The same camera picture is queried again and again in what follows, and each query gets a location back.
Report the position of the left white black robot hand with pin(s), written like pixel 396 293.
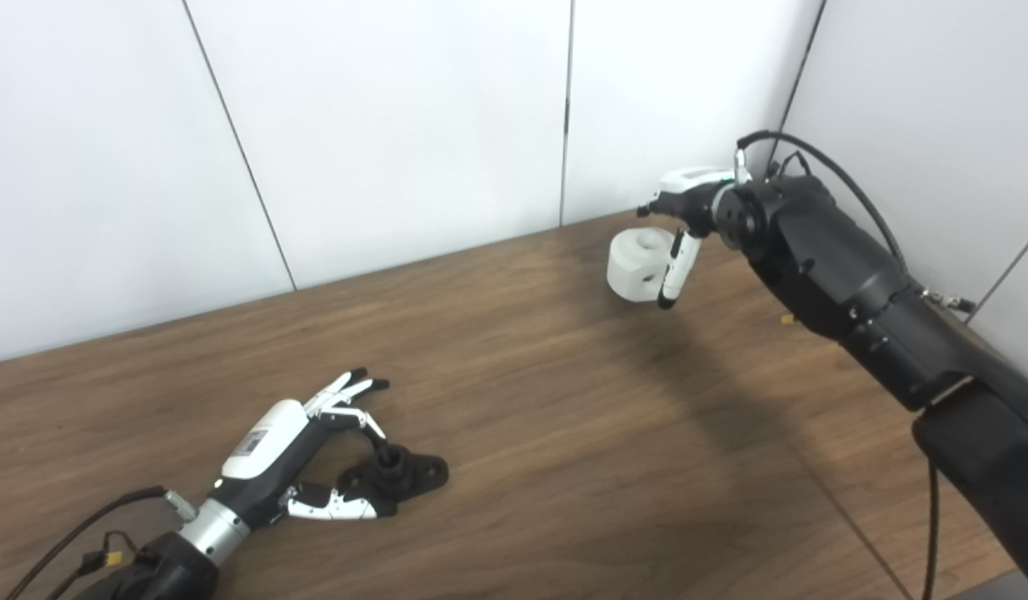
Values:
pixel 264 450

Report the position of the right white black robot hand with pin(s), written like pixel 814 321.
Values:
pixel 689 204

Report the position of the round white piece with holes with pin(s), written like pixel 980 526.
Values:
pixel 635 267

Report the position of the black flanged holder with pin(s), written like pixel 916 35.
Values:
pixel 418 473

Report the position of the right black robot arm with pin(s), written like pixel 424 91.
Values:
pixel 847 275

